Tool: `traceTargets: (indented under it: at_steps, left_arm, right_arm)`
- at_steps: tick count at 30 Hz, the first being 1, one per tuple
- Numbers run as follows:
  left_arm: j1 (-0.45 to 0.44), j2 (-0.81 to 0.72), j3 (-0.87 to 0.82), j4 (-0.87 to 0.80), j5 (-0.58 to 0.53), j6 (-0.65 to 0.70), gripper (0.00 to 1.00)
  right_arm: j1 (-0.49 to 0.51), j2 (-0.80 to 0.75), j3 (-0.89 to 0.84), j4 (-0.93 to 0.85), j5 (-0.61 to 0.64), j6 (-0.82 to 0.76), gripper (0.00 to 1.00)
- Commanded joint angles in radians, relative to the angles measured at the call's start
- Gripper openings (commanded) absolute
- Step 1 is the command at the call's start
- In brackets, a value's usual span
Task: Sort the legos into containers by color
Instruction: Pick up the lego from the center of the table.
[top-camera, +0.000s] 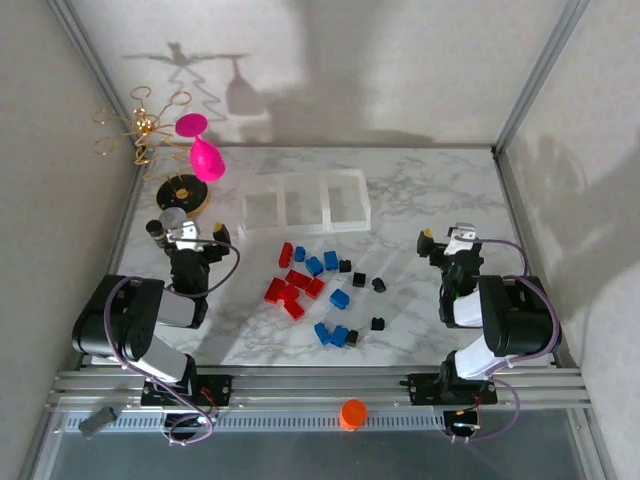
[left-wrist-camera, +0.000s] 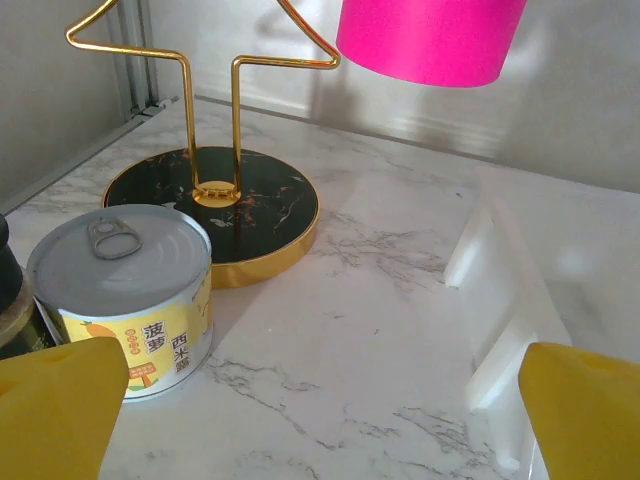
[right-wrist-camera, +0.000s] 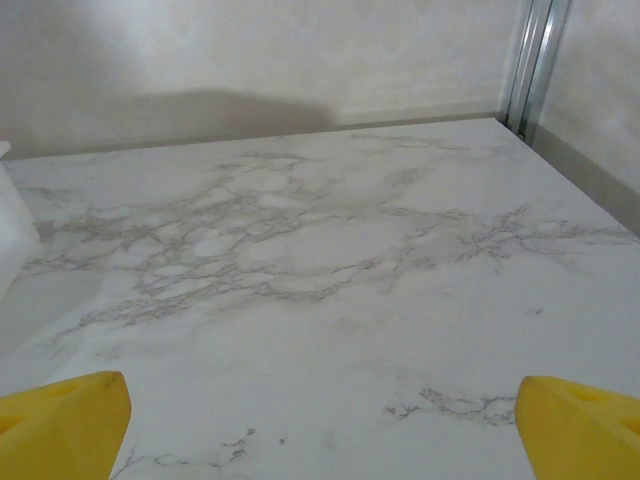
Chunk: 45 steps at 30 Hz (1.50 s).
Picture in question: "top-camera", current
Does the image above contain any small black jar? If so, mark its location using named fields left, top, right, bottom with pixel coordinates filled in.
left=145, top=219, right=170, bottom=250

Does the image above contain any yellow jar with grey lid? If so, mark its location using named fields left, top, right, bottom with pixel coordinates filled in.
left=158, top=208, right=187, bottom=232

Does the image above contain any pink wine glass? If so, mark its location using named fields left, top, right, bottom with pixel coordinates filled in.
left=174, top=113, right=226, bottom=183

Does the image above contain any grey plastic block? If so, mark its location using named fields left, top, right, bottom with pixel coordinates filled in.
left=78, top=405, right=120, bottom=440

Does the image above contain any orange plastic cap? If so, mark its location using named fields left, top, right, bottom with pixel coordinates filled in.
left=339, top=398, right=369, bottom=432

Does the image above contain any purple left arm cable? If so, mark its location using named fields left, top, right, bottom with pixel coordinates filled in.
left=102, top=238, right=242, bottom=446

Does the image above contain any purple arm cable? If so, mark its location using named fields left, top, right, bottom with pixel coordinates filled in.
left=102, top=238, right=242, bottom=446
left=452, top=237, right=564, bottom=446

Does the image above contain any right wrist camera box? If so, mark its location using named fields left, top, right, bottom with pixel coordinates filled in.
left=446, top=223, right=477, bottom=254

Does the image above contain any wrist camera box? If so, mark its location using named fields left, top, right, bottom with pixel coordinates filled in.
left=166, top=219, right=202, bottom=254
left=446, top=223, right=477, bottom=254

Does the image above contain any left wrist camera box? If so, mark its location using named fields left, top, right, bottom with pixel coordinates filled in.
left=166, top=219, right=202, bottom=254

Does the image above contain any gold wire glass rack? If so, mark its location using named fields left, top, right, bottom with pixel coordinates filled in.
left=92, top=85, right=214, bottom=219

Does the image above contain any aluminium side rail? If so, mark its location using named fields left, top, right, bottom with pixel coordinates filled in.
left=74, top=169, right=147, bottom=371
left=493, top=147, right=581, bottom=371

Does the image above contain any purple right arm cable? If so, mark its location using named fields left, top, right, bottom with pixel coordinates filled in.
left=452, top=237, right=564, bottom=446

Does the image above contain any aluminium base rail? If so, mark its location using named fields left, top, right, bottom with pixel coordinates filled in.
left=47, top=367, right=594, bottom=414

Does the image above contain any white slotted cable duct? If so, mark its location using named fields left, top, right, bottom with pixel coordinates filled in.
left=57, top=409, right=451, bottom=434

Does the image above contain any aluminium frame post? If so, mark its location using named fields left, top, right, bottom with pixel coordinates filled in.
left=492, top=0, right=591, bottom=156
left=47, top=0, right=149, bottom=171

